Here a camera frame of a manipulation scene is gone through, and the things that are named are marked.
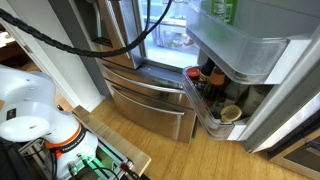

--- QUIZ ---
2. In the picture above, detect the upper clear door bin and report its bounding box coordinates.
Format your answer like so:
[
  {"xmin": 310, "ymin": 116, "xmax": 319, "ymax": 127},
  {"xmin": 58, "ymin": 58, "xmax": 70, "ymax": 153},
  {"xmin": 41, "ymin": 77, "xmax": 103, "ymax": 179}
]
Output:
[{"xmin": 185, "ymin": 2, "xmax": 312, "ymax": 85}]

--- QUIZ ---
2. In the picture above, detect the dark sauce bottle black cap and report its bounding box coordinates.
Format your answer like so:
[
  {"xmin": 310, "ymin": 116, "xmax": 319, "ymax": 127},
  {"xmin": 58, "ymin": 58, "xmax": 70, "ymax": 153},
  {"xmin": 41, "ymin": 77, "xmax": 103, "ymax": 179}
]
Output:
[{"xmin": 199, "ymin": 58, "xmax": 215, "ymax": 82}]

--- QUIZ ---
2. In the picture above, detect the small dark bottle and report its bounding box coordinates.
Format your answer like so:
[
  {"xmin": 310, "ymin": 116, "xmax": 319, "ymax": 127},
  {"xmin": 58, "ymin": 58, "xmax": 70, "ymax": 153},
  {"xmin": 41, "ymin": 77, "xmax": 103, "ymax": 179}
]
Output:
[{"xmin": 211, "ymin": 96, "xmax": 226, "ymax": 119}]

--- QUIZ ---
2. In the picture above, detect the right open refrigerator door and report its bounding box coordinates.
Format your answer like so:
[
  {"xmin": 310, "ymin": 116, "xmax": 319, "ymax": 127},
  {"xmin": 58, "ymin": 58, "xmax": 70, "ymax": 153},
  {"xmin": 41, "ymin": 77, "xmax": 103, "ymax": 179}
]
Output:
[{"xmin": 181, "ymin": 0, "xmax": 320, "ymax": 154}]

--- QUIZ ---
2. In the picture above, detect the green plastic bottle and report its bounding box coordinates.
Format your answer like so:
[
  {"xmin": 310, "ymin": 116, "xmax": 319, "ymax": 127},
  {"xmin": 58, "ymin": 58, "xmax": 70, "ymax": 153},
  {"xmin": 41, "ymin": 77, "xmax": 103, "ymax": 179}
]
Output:
[{"xmin": 211, "ymin": 0, "xmax": 238, "ymax": 25}]

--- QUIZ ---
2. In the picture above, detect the clear vegetable crisper drawer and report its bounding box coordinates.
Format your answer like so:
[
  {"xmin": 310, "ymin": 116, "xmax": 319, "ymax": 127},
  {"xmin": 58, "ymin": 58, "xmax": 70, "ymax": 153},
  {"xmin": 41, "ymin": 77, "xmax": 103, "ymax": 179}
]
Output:
[{"xmin": 152, "ymin": 24, "xmax": 194, "ymax": 49}]

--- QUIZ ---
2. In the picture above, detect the brown sauce bottle orange label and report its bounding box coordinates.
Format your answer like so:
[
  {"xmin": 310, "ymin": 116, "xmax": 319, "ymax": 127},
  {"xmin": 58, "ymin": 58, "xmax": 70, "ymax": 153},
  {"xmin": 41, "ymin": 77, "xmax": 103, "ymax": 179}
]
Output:
[{"xmin": 203, "ymin": 67, "xmax": 225, "ymax": 107}]

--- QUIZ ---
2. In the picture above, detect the lower stainless freezer drawer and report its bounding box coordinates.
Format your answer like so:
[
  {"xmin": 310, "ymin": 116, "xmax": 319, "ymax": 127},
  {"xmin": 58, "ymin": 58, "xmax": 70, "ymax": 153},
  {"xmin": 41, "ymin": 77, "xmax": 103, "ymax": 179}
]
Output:
[{"xmin": 107, "ymin": 81, "xmax": 195, "ymax": 143}]

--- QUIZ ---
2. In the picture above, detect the yellow lidded jar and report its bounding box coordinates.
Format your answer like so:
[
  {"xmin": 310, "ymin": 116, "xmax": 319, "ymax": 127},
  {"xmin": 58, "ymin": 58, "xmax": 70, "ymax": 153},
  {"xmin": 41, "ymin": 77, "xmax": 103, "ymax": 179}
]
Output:
[{"xmin": 220, "ymin": 105, "xmax": 242, "ymax": 122}]

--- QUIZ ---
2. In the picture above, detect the left stainless refrigerator door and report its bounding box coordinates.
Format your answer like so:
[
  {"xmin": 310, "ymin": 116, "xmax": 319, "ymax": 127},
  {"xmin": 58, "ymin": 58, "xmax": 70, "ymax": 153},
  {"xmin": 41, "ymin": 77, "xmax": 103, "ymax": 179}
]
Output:
[{"xmin": 68, "ymin": 0, "xmax": 146, "ymax": 70}]

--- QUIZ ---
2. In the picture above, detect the clear door bin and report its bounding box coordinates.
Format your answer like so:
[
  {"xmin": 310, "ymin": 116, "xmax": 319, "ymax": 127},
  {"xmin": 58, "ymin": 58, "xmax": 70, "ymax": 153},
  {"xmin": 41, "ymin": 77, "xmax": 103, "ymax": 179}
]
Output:
[
  {"xmin": 185, "ymin": 2, "xmax": 312, "ymax": 85},
  {"xmin": 182, "ymin": 66, "xmax": 248, "ymax": 141}
]

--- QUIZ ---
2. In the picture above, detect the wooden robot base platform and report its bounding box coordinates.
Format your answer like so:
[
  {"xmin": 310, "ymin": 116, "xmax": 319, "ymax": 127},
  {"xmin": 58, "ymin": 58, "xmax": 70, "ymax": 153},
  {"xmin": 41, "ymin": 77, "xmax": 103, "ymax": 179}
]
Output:
[{"xmin": 72, "ymin": 106, "xmax": 151, "ymax": 176}]

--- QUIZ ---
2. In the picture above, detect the grey tall jar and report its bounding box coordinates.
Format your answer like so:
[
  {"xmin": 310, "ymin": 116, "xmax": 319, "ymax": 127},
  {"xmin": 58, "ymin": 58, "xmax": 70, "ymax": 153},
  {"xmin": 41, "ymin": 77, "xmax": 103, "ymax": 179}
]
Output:
[{"xmin": 242, "ymin": 86, "xmax": 271, "ymax": 116}]

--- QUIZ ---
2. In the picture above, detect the dark cabinet drawer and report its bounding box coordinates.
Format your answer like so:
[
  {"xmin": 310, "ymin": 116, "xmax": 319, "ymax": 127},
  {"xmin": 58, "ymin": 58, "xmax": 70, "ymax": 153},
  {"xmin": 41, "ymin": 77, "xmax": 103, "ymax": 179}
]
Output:
[{"xmin": 269, "ymin": 128, "xmax": 320, "ymax": 180}]

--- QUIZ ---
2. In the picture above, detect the red capped sauce bottle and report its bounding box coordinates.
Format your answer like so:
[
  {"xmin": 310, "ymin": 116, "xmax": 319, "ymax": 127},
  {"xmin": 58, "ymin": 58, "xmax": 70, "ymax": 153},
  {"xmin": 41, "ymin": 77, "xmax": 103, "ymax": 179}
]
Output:
[{"xmin": 186, "ymin": 67, "xmax": 200, "ymax": 86}]

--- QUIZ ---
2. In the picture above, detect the black braided cable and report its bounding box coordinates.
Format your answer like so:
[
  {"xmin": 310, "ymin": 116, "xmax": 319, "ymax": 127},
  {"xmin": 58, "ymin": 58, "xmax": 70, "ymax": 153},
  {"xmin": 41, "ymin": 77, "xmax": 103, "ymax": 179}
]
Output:
[{"xmin": 0, "ymin": 0, "xmax": 174, "ymax": 58}]

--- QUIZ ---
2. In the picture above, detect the upper stainless freezer drawer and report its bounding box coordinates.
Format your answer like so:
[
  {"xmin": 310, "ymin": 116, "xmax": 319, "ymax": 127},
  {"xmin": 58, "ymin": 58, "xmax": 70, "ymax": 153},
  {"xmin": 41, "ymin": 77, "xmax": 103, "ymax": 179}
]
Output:
[{"xmin": 98, "ymin": 60, "xmax": 192, "ymax": 109}]

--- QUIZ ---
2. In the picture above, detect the stainless freezer drawer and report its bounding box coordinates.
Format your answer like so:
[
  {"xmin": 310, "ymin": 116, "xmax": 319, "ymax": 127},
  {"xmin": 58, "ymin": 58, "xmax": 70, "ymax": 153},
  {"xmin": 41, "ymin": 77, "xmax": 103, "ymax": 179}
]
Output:
[
  {"xmin": 98, "ymin": 60, "xmax": 192, "ymax": 109},
  {"xmin": 107, "ymin": 81, "xmax": 195, "ymax": 143}
]

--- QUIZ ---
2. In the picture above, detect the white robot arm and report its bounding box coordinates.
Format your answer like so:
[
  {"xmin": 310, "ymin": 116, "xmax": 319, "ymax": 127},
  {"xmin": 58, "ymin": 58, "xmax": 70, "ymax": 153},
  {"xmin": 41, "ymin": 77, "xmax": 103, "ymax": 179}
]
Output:
[{"xmin": 0, "ymin": 65, "xmax": 98, "ymax": 179}]

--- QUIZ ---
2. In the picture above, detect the lower clear door bin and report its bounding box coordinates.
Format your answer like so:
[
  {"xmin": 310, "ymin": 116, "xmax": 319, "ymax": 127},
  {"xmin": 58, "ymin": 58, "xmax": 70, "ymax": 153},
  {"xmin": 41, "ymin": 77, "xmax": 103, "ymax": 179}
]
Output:
[{"xmin": 182, "ymin": 66, "xmax": 248, "ymax": 141}]

